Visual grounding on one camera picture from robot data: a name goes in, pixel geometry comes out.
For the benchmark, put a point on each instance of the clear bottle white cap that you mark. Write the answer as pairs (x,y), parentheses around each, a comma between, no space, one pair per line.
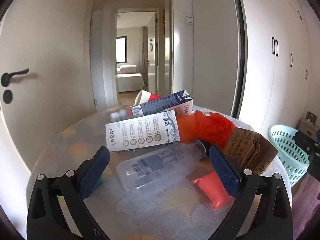
(120,115)

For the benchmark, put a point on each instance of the teal plastic basket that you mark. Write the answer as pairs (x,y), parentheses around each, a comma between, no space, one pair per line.
(282,142)

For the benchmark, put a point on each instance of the blue and white milk carton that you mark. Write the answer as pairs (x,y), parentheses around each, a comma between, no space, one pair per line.
(162,103)

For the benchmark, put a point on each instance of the small dark box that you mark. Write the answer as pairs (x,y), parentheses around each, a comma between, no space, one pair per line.
(311,116)

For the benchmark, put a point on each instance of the grey curtain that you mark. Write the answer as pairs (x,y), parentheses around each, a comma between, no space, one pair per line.
(145,55)

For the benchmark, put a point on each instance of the pink blanket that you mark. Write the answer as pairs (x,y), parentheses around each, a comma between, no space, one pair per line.
(307,205)

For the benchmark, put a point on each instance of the white bed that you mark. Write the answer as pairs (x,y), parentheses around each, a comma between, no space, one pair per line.
(128,78)

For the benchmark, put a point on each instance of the window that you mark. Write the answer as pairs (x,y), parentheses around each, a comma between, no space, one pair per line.
(121,50)

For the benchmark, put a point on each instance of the clear plastic bottle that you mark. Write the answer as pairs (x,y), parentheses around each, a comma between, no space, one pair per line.
(155,170)

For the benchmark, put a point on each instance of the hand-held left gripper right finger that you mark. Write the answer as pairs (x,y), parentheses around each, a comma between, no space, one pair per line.
(225,172)

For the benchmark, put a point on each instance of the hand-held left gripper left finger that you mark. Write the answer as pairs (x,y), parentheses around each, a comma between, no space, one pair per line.
(93,172)

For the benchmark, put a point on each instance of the red and white bowl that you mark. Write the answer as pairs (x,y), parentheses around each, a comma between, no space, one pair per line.
(147,96)

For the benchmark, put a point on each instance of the orange plastic bag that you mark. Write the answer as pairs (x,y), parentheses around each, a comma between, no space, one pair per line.
(215,127)

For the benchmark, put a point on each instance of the white nightstand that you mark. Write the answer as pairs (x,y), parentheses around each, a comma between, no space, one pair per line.
(307,127)

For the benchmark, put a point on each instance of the white light switch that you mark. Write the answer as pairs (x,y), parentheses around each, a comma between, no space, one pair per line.
(189,19)

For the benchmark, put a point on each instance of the white wardrobe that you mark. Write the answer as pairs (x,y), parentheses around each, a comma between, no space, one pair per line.
(262,80)

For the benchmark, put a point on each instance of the brown folded paper booklet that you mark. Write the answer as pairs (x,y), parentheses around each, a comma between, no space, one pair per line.
(247,145)

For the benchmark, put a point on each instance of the white milk carton blue print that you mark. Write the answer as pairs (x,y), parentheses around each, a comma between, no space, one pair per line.
(140,132)

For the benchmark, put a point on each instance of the red tube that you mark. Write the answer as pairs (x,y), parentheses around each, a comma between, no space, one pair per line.
(212,190)

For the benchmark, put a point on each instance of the orange plastic container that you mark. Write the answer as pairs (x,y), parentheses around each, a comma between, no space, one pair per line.
(186,130)

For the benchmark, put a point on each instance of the black door lock knob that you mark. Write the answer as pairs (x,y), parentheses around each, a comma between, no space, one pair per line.
(7,96)

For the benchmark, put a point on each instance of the white door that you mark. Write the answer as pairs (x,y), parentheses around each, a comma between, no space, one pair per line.
(50,55)

